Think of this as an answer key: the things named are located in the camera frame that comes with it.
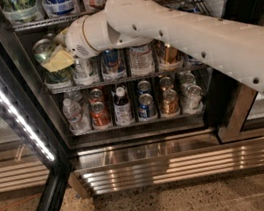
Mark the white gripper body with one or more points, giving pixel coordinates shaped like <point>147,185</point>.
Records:
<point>75,39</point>

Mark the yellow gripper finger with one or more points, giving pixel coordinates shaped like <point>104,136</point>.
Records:
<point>60,37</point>
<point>58,60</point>

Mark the green can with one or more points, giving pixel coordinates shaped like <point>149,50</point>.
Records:
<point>58,76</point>
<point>43,49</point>

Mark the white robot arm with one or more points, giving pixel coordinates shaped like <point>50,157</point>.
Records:
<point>166,150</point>

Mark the front white can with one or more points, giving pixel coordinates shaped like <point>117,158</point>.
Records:
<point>84,72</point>

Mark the top shelf pepsi bottle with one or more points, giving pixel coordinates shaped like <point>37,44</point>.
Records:
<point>58,7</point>

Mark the front blue silver can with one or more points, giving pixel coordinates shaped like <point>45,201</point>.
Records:
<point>112,63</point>

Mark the top shelf green bottle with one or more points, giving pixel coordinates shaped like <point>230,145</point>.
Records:
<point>21,11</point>

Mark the front orange can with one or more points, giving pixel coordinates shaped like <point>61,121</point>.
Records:
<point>99,114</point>

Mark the bottom shelf water bottle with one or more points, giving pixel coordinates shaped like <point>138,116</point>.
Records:
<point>75,116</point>

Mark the shelf water bottle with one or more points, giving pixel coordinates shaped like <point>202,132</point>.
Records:
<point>75,116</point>
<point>141,60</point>

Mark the middle shelf water bottle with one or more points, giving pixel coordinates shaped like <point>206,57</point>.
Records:
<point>141,60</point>

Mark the front gold can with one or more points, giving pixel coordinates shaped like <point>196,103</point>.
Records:
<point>168,57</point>

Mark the gold can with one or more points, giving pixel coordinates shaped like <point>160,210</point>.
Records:
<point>170,102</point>
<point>168,57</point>

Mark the bottom blue can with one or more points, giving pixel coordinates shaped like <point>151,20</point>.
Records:
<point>146,106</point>

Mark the bottom gold can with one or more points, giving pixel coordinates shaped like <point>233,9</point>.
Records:
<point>170,102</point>

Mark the steel fridge base grille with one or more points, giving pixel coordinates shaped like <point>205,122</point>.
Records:
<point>173,167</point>

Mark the bottom silver can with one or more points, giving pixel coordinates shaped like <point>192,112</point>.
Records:
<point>193,97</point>

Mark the dark juice bottle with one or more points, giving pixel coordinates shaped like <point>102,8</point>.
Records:
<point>122,107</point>

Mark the middle wire shelf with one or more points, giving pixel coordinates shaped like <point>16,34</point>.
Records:
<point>127,79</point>

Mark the wire shelf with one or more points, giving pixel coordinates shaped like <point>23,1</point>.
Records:
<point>46,22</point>
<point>127,79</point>

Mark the upper wire shelf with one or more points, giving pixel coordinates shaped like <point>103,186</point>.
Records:
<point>46,22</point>

